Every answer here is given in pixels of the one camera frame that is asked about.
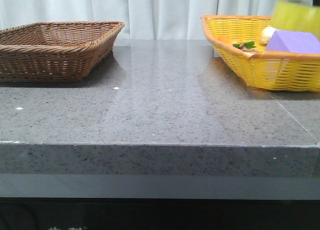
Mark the white orange bread roll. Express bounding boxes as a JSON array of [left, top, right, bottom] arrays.
[[260, 26, 276, 45]]

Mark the green leaf toy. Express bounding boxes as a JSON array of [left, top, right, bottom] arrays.
[[232, 41, 256, 49]]

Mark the light grey curtain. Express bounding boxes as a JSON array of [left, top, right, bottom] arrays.
[[0, 0, 320, 40]]

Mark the yellow plastic woven basket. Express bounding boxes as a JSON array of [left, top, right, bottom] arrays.
[[201, 15, 320, 92]]

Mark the brown wicker basket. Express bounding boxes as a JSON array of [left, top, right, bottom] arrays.
[[0, 21, 125, 82]]

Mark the yellow tape roll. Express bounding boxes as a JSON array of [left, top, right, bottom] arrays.
[[270, 0, 320, 38]]

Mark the purple foam block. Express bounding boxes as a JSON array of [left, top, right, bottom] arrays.
[[265, 30, 320, 54]]

